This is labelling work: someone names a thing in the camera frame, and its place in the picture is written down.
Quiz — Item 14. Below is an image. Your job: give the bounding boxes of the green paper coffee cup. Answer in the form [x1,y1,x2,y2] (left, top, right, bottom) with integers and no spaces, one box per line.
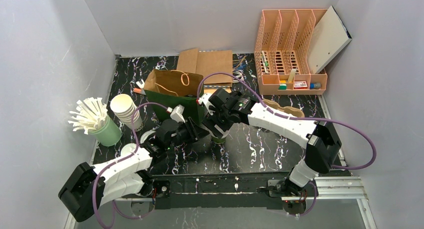
[211,135,227,144]

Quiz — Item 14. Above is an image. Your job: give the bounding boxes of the green kraft paper bag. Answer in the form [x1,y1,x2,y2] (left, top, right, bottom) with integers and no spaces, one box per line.
[144,69,205,125]

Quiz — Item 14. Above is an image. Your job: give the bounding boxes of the brown pulp cup carrier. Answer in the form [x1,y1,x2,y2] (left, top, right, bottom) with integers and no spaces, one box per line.
[263,99,305,118]

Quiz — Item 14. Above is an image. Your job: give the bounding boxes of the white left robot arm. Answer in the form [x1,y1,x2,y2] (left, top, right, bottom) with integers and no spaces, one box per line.
[58,118,210,222]

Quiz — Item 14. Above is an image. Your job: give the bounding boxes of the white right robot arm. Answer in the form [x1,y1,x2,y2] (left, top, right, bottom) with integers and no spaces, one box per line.
[197,88,342,192]

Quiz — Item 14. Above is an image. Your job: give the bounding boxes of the white cup lid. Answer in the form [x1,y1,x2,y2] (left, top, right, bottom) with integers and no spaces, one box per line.
[120,143,137,157]
[139,130,156,144]

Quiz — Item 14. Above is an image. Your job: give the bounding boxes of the stack of flat paper bags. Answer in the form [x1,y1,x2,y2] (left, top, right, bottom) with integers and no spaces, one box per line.
[175,48,233,97]

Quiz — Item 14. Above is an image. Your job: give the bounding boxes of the teal and orange stapler tools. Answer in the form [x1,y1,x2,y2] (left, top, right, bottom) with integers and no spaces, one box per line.
[133,79,146,96]

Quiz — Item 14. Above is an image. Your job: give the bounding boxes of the stack of white paper cups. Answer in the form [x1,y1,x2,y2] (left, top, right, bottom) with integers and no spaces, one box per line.
[110,94,143,132]

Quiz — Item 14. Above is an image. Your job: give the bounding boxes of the red and white small box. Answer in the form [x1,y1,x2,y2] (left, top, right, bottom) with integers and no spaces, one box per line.
[293,81,309,90]

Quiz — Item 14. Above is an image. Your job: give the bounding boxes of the green cup of white straws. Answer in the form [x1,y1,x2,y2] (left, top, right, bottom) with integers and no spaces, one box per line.
[68,97,122,147]

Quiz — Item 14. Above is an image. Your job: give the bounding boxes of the orange plastic file organizer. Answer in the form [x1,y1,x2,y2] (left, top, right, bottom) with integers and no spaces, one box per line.
[254,9,328,96]

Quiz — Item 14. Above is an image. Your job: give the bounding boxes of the grey blue small bottle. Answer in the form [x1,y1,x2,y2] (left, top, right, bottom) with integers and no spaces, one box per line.
[309,82,322,90]

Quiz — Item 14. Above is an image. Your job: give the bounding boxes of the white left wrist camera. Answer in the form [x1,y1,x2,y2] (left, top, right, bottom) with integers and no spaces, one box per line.
[170,104,186,123]

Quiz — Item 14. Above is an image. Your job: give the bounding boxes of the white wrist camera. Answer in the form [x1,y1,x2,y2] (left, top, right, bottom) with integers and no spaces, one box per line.
[198,93,216,115]
[170,104,186,123]

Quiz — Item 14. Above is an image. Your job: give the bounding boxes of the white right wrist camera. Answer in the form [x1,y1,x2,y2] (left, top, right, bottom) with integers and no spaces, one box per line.
[198,93,216,115]

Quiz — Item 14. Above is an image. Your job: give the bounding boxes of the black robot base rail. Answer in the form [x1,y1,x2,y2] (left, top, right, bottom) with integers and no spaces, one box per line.
[120,170,332,210]

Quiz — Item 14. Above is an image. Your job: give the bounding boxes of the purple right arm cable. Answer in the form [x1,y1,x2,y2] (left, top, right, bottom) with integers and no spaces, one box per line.
[197,72,378,218]

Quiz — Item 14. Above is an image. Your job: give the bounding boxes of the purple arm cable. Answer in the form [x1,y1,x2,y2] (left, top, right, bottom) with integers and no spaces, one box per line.
[197,72,378,218]
[92,102,173,229]

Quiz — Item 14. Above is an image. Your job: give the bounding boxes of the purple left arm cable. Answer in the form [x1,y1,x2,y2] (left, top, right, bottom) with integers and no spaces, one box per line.
[92,102,173,229]

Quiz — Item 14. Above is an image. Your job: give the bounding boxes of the white board leaning on wall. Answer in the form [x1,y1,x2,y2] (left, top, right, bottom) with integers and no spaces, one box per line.
[306,6,352,74]

